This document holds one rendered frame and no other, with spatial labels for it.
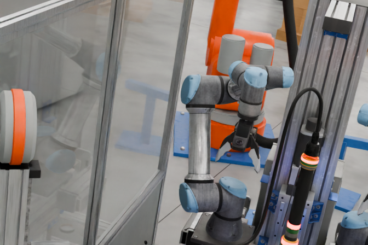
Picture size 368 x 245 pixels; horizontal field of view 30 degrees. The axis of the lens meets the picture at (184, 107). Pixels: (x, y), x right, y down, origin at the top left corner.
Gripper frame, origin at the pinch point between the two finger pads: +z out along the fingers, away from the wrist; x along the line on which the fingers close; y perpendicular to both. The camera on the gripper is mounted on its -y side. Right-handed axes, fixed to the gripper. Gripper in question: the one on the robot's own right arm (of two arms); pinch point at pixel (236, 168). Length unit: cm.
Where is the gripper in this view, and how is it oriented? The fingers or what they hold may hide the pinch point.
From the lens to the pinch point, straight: 235.6
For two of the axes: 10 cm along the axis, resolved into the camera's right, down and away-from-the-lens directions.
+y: 3.0, -3.1, 9.0
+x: -9.4, -2.4, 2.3
